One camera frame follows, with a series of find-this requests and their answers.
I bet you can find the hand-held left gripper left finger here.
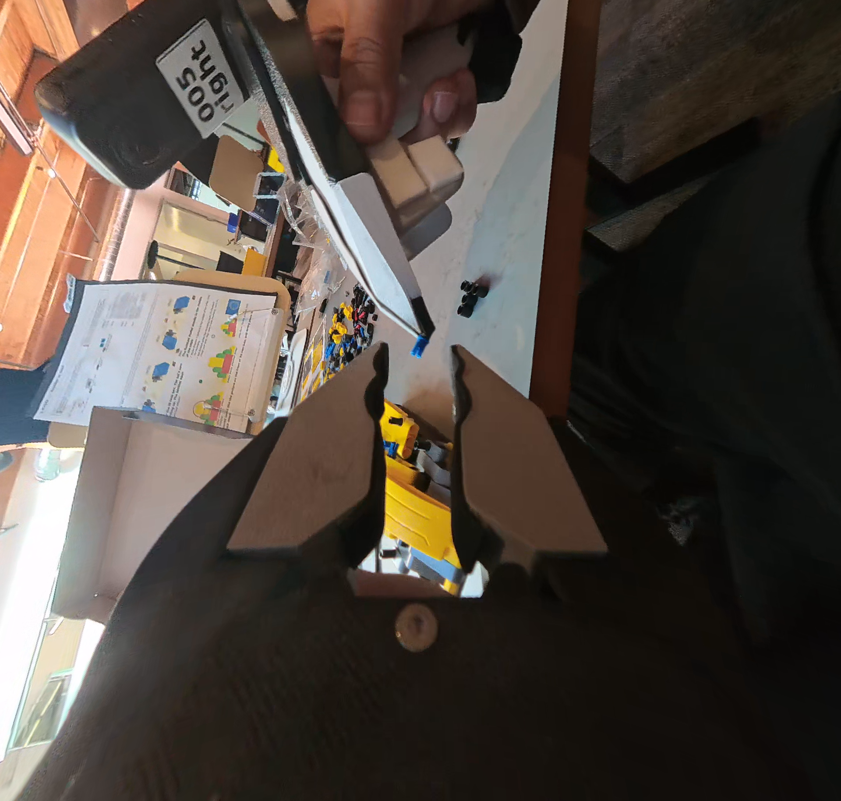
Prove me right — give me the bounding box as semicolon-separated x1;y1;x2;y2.
228;344;391;560

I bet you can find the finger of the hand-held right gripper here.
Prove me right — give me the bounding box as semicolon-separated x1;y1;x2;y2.
241;0;437;344

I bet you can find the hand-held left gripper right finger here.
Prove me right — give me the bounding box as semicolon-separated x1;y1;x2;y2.
451;345;608;573

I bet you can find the pile of small building parts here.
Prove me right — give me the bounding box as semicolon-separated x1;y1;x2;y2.
320;289;385;371

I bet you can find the yellow toy vehicle model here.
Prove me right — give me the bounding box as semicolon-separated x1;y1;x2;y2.
379;400;465;599

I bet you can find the grey desk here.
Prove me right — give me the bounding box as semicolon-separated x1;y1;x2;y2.
263;0;605;421

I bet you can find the person's right hand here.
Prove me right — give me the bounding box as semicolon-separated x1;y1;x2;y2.
305;0;516;147

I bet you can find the crumpled clear plastic bag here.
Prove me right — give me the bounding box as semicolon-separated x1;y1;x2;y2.
276;177;358;305

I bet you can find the blue cardboard box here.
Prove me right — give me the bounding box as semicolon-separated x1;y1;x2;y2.
33;273;300;628

